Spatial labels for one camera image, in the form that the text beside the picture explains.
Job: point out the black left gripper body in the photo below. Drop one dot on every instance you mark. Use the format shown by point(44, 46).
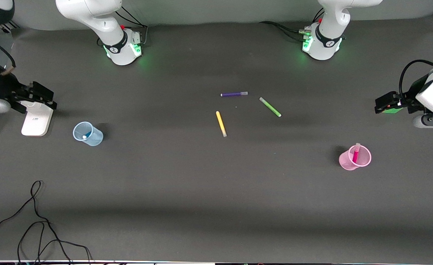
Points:
point(410, 98)

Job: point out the pink marker with clear cap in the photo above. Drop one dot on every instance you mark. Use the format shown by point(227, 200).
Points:
point(355, 154)

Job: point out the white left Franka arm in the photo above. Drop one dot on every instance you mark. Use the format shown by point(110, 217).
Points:
point(326, 40)

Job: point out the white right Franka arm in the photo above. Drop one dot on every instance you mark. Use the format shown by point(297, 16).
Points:
point(117, 44)

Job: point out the blue marker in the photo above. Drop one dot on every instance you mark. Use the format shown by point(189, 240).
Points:
point(85, 137)

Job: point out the blue translucent plastic cup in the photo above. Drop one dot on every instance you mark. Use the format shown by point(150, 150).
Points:
point(91, 139)

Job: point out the pink translucent plastic cup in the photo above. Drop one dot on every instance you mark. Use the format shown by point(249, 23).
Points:
point(347, 162)

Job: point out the green marker with clear cap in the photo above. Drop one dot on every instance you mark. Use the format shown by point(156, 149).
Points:
point(270, 107)

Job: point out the purple marker with clear cap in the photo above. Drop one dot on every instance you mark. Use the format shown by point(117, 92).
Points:
point(233, 94)

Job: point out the yellow marker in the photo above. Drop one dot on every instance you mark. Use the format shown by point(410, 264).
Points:
point(221, 124)

